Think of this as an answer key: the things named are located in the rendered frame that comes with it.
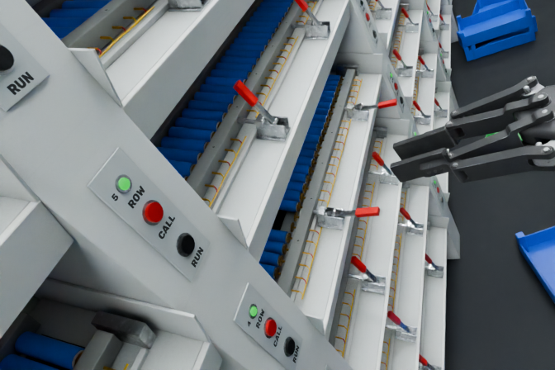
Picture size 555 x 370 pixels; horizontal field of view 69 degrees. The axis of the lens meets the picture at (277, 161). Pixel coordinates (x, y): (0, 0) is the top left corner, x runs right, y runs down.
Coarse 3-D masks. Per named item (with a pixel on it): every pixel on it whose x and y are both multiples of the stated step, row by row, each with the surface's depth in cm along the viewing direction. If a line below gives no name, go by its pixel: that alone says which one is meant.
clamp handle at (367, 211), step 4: (360, 208) 61; (364, 208) 60; (368, 208) 60; (372, 208) 60; (376, 208) 59; (336, 212) 63; (340, 212) 62; (344, 212) 62; (348, 212) 62; (352, 212) 61; (356, 212) 60; (360, 212) 60; (364, 212) 60; (368, 212) 59; (372, 212) 59; (376, 212) 59; (336, 216) 62; (340, 216) 62; (344, 216) 62; (356, 216) 61; (360, 216) 60; (364, 216) 60
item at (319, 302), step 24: (336, 72) 92; (360, 72) 92; (360, 96) 87; (360, 144) 76; (336, 168) 72; (360, 168) 72; (336, 192) 68; (288, 216) 66; (312, 240) 62; (336, 240) 62; (312, 264) 59; (336, 264) 59; (312, 288) 57; (336, 288) 58; (312, 312) 54
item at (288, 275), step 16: (352, 80) 87; (352, 96) 85; (336, 112) 80; (336, 128) 76; (320, 160) 71; (320, 176) 68; (320, 192) 68; (304, 208) 64; (304, 224) 62; (304, 240) 60; (288, 256) 58; (288, 272) 56; (288, 288) 54; (304, 288) 56
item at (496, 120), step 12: (540, 96) 42; (504, 108) 46; (516, 108) 44; (528, 108) 43; (456, 120) 49; (468, 120) 48; (480, 120) 47; (492, 120) 46; (504, 120) 46; (516, 120) 45; (468, 132) 49; (480, 132) 48; (492, 132) 47; (456, 144) 51
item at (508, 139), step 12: (528, 120) 42; (540, 120) 41; (504, 132) 43; (516, 132) 42; (480, 144) 44; (492, 144) 44; (504, 144) 43; (516, 144) 43; (528, 144) 43; (444, 156) 46; (456, 156) 45; (468, 156) 45
